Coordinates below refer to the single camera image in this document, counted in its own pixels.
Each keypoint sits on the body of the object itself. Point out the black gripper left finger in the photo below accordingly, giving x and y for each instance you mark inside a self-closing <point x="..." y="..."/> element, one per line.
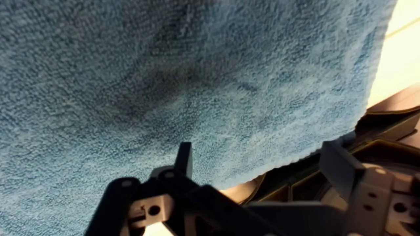
<point x="109" y="204"/>

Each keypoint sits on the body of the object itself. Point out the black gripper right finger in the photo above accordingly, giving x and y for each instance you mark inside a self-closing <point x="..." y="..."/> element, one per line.
<point x="372" y="197"/>

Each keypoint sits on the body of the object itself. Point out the blue terry cloth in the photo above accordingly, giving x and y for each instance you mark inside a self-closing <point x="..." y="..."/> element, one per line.
<point x="175" y="79"/>

